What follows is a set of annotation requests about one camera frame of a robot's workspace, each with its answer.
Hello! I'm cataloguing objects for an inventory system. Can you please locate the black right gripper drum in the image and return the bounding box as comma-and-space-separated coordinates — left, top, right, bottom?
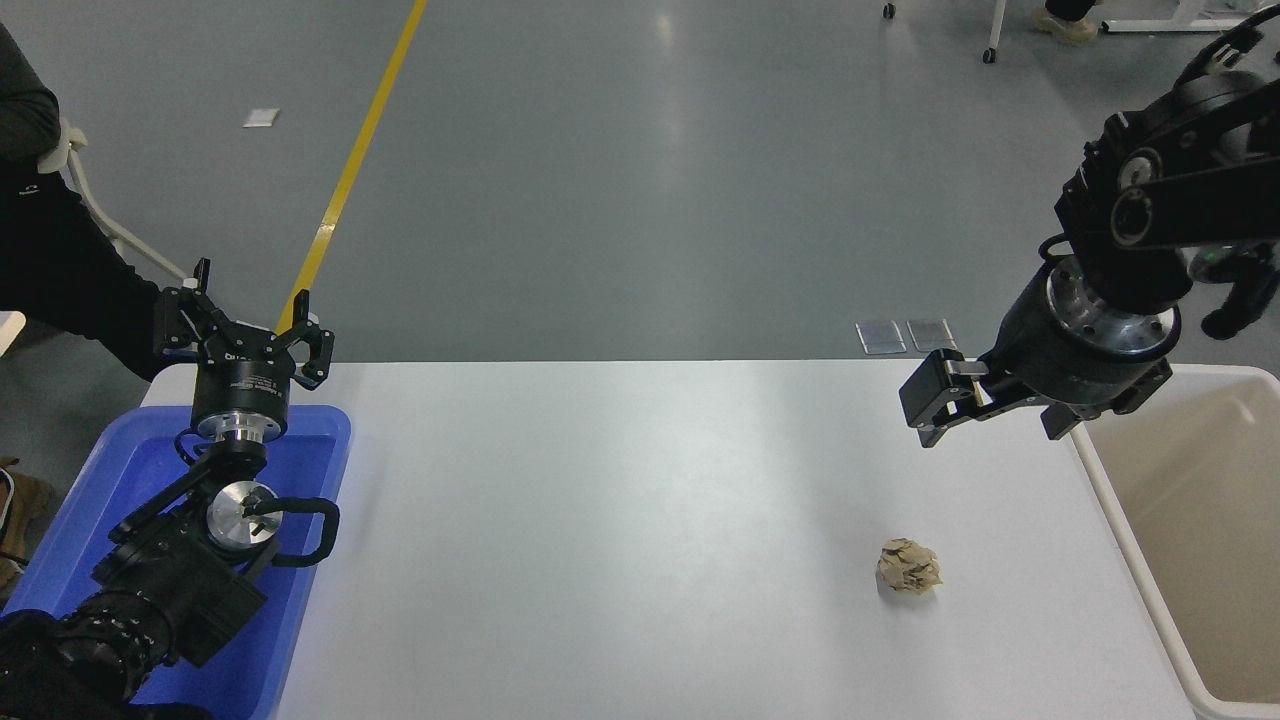
985, 285, 1153, 406

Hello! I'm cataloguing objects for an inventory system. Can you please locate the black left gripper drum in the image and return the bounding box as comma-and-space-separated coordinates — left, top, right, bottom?
190, 333, 301, 427

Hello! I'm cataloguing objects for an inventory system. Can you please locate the tan paper ball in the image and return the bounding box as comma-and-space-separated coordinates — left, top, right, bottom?
877, 538, 943, 597

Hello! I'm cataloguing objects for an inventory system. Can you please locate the person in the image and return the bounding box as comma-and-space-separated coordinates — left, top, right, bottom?
1031, 0, 1103, 47
0, 22, 191, 383

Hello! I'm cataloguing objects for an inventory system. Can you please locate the blue plastic tray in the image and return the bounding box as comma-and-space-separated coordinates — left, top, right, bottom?
0, 405, 353, 720

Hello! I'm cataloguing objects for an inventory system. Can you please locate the large pale bin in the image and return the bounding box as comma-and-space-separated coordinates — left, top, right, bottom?
1070, 364, 1280, 720

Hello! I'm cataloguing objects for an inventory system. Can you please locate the white wheeled chair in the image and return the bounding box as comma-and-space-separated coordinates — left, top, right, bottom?
882, 0, 1009, 65

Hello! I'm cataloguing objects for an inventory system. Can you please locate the white desk foot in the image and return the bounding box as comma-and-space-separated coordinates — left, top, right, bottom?
1100, 0, 1263, 34

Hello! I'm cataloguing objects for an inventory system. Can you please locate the white chair frame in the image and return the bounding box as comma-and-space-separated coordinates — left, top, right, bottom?
38, 118, 193, 286

